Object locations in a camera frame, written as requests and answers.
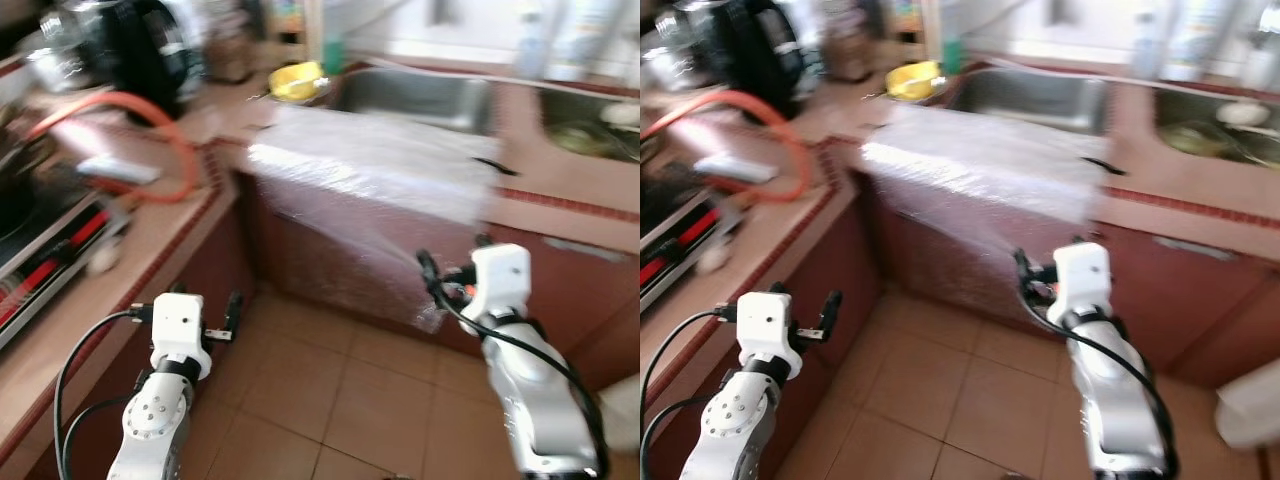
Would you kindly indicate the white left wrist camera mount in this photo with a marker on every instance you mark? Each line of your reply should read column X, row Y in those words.
column 178, row 325
column 765, row 325

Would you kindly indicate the white garlic bulb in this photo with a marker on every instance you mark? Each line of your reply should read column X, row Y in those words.
column 715, row 258
column 104, row 258

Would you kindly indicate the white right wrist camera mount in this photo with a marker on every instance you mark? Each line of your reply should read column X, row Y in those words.
column 500, row 280
column 1082, row 280

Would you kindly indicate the white rectangular plastic bar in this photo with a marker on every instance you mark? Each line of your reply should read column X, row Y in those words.
column 735, row 168
column 120, row 170

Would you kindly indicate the clear bubble wrap sheet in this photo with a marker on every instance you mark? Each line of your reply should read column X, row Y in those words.
column 370, row 170
column 980, row 170

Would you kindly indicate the steel sink basin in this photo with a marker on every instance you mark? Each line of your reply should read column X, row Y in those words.
column 1210, row 130
column 590, row 125
column 420, row 95
column 1035, row 95

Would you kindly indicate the brown wooden base cabinet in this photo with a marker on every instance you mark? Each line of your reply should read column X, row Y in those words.
column 1180, row 290
column 570, row 290

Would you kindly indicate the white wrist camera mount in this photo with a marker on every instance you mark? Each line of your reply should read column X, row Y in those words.
column 765, row 325
column 178, row 325
column 500, row 280
column 1082, row 280

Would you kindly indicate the steel and red gas stove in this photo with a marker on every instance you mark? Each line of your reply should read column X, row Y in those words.
column 680, row 240
column 50, row 260

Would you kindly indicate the black electric kettle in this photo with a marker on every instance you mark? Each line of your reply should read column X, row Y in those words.
column 150, row 50
column 760, row 50

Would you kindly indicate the white plastic bin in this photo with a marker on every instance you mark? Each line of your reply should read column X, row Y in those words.
column 1250, row 405
column 622, row 415

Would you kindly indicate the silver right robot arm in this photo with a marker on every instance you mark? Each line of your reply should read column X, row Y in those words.
column 1115, row 400
column 530, row 400

